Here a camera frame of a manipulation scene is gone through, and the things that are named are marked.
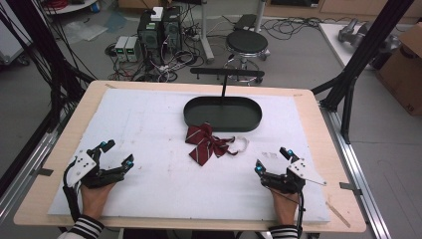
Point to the brown cardboard box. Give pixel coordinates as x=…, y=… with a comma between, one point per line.
x=403, y=69

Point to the white box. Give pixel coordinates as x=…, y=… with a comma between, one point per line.
x=157, y=14

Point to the white foam mat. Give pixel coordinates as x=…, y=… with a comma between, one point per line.
x=149, y=132

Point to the black computer tower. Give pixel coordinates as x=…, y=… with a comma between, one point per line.
x=171, y=30
x=150, y=36

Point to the black tray stand with rack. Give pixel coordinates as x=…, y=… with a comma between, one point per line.
x=222, y=114

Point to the grey desk leg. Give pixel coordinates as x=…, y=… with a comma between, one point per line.
x=206, y=36

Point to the thin wooden stick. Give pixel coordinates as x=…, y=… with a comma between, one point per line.
x=338, y=215

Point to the clear plastic sheet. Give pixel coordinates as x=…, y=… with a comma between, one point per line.
x=83, y=30

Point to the white side table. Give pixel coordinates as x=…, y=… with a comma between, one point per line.
x=335, y=43

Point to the grey robot part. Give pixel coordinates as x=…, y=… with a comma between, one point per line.
x=351, y=32

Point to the flat black case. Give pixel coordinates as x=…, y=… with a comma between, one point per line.
x=245, y=22

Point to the black round stool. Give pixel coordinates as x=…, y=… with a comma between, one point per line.
x=247, y=42

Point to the grey tape strip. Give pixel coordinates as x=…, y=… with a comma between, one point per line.
x=43, y=172
x=348, y=187

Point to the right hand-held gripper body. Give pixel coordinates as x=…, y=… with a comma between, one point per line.
x=292, y=179

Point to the person's right hand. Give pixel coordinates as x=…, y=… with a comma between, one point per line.
x=284, y=207

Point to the grey power supply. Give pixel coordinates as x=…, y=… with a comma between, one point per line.
x=133, y=49
x=120, y=49

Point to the person's left hand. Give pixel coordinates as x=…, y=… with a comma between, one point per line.
x=94, y=200

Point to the red striped bow tie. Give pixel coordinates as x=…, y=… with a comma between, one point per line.
x=203, y=141

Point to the black metal frame stand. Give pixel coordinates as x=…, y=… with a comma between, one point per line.
x=40, y=49
x=365, y=49

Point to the aluminium rail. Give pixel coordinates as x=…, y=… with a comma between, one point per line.
x=30, y=166
x=360, y=176

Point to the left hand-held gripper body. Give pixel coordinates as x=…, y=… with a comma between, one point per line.
x=87, y=171

